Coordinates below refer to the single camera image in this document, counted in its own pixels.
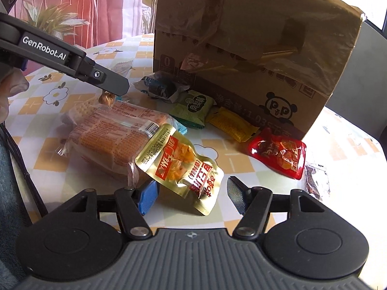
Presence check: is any dark clear snack packet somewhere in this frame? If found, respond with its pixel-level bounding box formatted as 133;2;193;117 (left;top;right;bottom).
304;161;331;202

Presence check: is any brown cardboard box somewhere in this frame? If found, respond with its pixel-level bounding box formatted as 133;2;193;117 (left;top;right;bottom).
153;0;368;140

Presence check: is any black cable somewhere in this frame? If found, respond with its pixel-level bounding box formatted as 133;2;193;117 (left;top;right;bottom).
0;124;49;218

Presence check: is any clear cracker packet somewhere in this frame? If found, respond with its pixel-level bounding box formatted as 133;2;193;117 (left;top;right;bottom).
112;60;135;77
62;101;102;126

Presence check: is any yellow snack packet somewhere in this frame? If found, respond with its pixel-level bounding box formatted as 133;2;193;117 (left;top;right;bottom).
208;106;260;143

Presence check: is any pink printed backdrop curtain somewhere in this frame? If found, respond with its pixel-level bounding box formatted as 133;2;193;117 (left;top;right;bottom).
9;0;161;52

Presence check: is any teal snack packet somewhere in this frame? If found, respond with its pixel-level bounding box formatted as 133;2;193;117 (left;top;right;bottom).
168;116;188;135

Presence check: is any large orange cracker pack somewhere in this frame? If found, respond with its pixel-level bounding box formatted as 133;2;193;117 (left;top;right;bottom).
59;101;179;188

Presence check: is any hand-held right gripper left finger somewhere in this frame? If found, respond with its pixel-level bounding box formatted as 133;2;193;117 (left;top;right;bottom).
62;180;160;240

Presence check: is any dark blue snack packet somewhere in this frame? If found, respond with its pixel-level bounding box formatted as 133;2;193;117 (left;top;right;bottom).
133;72;190;103

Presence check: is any gold snack pouch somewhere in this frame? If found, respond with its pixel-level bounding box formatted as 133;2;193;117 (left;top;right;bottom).
134;123;225;216

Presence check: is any red snack pouch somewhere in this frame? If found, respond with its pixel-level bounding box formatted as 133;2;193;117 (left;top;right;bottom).
248;128;308;180

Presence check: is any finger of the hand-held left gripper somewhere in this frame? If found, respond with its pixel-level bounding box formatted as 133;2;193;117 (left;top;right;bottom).
73;55;131;96

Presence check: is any green snack packet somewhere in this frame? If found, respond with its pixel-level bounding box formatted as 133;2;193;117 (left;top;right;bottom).
169;90;216;129

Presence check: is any small candy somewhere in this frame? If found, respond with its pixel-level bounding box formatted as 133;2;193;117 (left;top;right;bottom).
98;92;117;105

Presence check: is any person's left hand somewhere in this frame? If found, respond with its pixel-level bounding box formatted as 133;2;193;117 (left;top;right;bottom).
0;68;30;123

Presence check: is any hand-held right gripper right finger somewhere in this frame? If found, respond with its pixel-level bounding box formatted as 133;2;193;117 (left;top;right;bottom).
227;176;325;240

